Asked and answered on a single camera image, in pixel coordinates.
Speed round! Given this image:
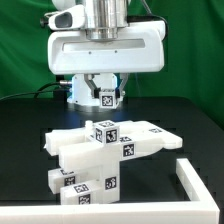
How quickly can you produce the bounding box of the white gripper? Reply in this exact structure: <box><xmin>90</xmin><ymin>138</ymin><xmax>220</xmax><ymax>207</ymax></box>
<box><xmin>48</xmin><ymin>21</ymin><xmax>165</xmax><ymax>99</ymax></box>

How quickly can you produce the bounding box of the white tagged cube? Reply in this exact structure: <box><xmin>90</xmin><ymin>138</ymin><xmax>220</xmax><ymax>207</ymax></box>
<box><xmin>99</xmin><ymin>89</ymin><xmax>117</xmax><ymax>109</ymax></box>
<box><xmin>94</xmin><ymin>120</ymin><xmax>120</xmax><ymax>145</ymax></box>

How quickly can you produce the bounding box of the white chair seat plate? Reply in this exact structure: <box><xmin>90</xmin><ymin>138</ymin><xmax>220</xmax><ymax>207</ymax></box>
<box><xmin>45</xmin><ymin>129</ymin><xmax>123</xmax><ymax>204</ymax></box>

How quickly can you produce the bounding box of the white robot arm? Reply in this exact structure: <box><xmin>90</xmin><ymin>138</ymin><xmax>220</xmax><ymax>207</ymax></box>
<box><xmin>47</xmin><ymin>0</ymin><xmax>168</xmax><ymax>112</ymax></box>

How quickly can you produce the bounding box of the white threaded peg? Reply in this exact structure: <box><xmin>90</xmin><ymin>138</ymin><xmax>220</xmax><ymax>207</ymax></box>
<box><xmin>85</xmin><ymin>120</ymin><xmax>93</xmax><ymax>135</ymax></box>

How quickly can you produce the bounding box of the black cable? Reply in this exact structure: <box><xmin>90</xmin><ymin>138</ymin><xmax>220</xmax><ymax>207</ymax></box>
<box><xmin>0</xmin><ymin>83</ymin><xmax>73</xmax><ymax>102</ymax></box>

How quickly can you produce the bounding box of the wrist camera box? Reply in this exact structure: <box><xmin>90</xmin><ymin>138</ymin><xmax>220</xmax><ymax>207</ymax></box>
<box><xmin>48</xmin><ymin>5</ymin><xmax>86</xmax><ymax>31</ymax></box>

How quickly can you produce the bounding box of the white frame wall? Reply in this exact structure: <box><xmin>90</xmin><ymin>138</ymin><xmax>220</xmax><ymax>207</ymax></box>
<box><xmin>0</xmin><ymin>158</ymin><xmax>220</xmax><ymax>224</ymax></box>

